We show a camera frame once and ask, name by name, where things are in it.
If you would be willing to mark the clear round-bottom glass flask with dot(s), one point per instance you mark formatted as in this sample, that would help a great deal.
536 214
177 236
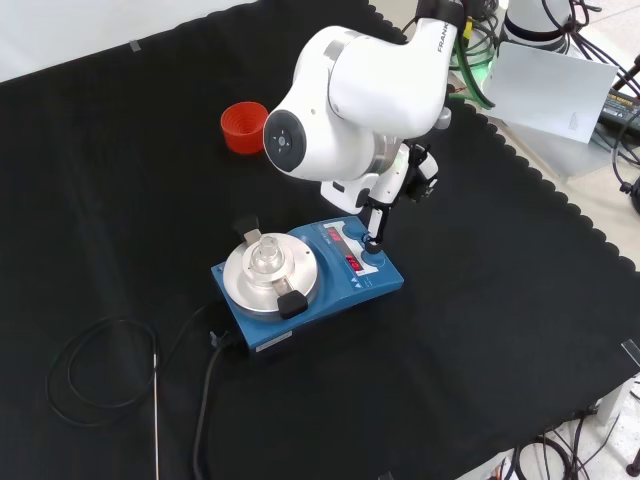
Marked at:
266 260

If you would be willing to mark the heater with blue base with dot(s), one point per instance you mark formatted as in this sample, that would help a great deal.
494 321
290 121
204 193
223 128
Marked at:
370 287

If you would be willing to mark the white bench corner bracket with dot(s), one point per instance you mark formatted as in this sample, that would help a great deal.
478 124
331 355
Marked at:
614 400

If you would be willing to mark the black power adapter yellow label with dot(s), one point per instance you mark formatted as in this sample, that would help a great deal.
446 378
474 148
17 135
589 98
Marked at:
620 107

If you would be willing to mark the yellow stop button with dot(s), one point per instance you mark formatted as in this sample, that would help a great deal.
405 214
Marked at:
467 27

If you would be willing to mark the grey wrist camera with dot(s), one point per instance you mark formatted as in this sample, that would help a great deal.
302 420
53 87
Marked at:
443 119

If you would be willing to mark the clear tape strip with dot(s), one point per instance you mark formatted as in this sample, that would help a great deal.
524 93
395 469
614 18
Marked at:
631 352

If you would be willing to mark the grey tape piece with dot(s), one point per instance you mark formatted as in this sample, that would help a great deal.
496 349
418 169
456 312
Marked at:
134 46

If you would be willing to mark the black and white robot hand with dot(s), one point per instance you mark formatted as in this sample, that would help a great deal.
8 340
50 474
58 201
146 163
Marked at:
385 192

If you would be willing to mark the black bench cloth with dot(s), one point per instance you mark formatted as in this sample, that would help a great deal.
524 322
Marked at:
475 300

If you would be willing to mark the red ribbed cup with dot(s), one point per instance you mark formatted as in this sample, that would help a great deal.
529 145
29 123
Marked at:
242 127

